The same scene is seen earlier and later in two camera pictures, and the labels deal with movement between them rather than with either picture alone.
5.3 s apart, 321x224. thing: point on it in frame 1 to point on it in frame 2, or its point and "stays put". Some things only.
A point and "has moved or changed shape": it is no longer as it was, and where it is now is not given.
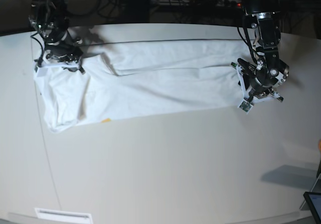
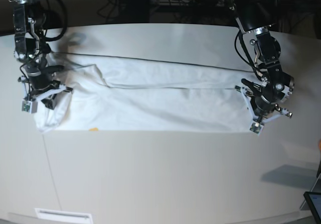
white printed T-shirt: x=132 y=79 has moved or changed shape
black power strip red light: x=192 y=1 stays put
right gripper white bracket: x=41 y=70 to x=29 y=105
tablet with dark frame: x=314 y=199 stays put
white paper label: x=63 y=216 stays put
